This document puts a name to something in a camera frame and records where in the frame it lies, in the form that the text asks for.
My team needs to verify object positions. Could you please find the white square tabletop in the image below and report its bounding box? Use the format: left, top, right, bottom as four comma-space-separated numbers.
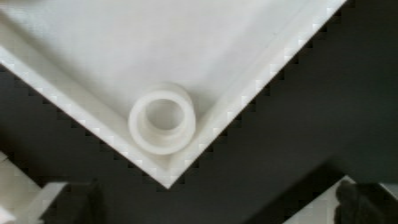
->
0, 0, 349, 185

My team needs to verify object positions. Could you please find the white U-shaped obstacle wall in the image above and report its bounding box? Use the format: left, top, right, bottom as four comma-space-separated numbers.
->
0, 152, 68, 224

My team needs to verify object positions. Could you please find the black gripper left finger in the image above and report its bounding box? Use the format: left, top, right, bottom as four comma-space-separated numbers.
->
42, 181, 106, 224

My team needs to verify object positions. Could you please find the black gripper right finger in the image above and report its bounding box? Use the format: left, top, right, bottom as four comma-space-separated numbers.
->
335, 181, 398, 224

